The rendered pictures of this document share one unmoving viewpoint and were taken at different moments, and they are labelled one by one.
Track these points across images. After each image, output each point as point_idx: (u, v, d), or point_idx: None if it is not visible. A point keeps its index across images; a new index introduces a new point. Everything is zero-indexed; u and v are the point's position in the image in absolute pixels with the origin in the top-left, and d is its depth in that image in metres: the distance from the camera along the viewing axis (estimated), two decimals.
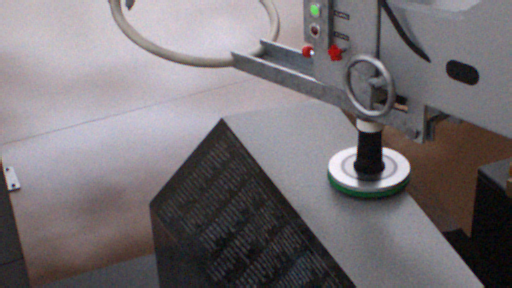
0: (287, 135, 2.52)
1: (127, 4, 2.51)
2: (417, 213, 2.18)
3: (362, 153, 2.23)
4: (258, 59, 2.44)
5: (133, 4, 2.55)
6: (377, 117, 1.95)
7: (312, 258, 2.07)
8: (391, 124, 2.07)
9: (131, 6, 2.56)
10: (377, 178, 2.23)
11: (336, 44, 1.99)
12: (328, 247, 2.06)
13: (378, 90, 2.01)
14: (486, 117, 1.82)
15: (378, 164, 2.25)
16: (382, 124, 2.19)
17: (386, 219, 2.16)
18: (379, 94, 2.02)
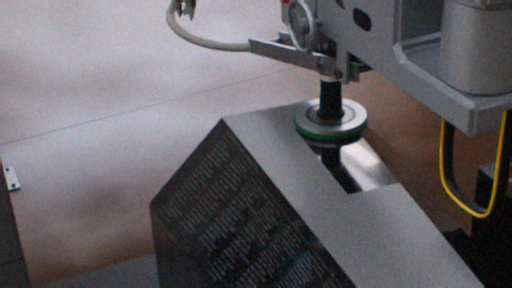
0: (287, 135, 2.52)
1: (185, 13, 3.07)
2: (417, 213, 2.18)
3: (321, 100, 2.53)
4: None
5: (193, 14, 3.10)
6: (305, 54, 2.24)
7: (312, 258, 2.07)
8: (333, 73, 2.35)
9: (191, 16, 3.11)
10: (314, 107, 2.60)
11: None
12: (328, 247, 2.06)
13: (318, 33, 2.29)
14: (376, 61, 2.05)
15: (335, 112, 2.53)
16: None
17: (386, 219, 2.16)
18: (319, 37, 2.30)
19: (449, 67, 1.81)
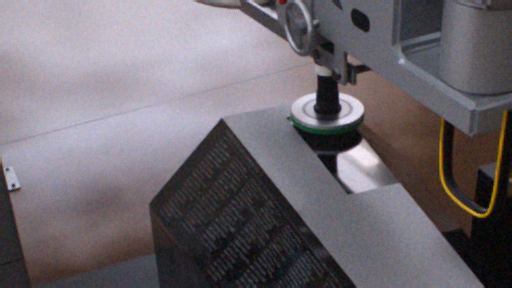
0: (287, 135, 2.52)
1: None
2: (417, 213, 2.18)
3: (318, 95, 2.51)
4: (264, 6, 2.78)
5: None
6: (302, 55, 2.23)
7: (312, 258, 2.07)
8: (329, 67, 2.34)
9: None
10: None
11: None
12: (328, 247, 2.06)
13: (315, 34, 2.29)
14: (375, 62, 2.05)
15: (332, 107, 2.52)
16: None
17: (386, 219, 2.16)
18: (316, 38, 2.29)
19: (449, 67, 1.81)
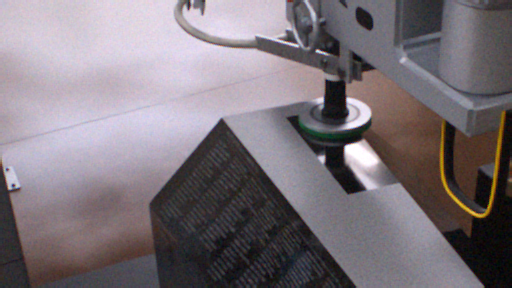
0: (287, 135, 2.52)
1: (195, 7, 3.08)
2: (417, 213, 2.18)
3: (325, 99, 2.53)
4: None
5: (203, 8, 3.11)
6: (308, 53, 2.24)
7: (312, 258, 2.07)
8: (337, 72, 2.36)
9: (202, 10, 3.12)
10: None
11: None
12: (328, 247, 2.06)
13: (322, 32, 2.30)
14: (378, 60, 2.06)
15: (339, 111, 2.54)
16: None
17: (386, 219, 2.16)
18: (323, 36, 2.31)
19: (449, 67, 1.81)
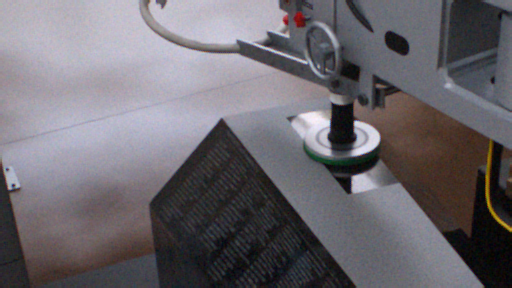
0: (287, 135, 2.52)
1: (158, 2, 2.84)
2: (417, 213, 2.18)
3: (333, 124, 2.39)
4: None
5: (165, 3, 2.87)
6: (328, 81, 2.11)
7: (312, 258, 2.07)
8: (351, 94, 2.22)
9: (163, 5, 2.88)
10: (350, 147, 2.39)
11: (301, 12, 2.16)
12: (328, 247, 2.06)
13: None
14: (415, 86, 1.94)
15: (348, 136, 2.41)
16: (352, 98, 2.35)
17: (386, 219, 2.16)
18: None
19: None
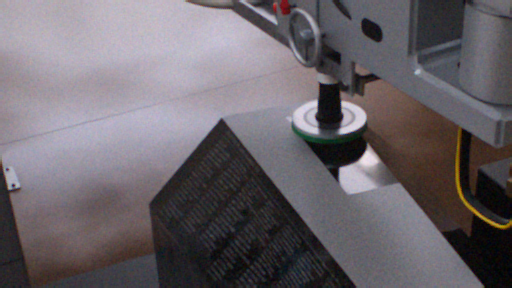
0: (287, 135, 2.52)
1: None
2: (417, 213, 2.18)
3: (320, 103, 2.45)
4: (257, 6, 2.70)
5: None
6: (309, 67, 2.17)
7: (312, 258, 2.07)
8: (334, 76, 2.29)
9: None
10: (344, 109, 2.54)
11: (286, 0, 2.23)
12: (328, 247, 2.06)
13: None
14: (388, 72, 2.00)
15: (335, 115, 2.46)
16: None
17: (386, 219, 2.16)
18: None
19: (473, 78, 1.76)
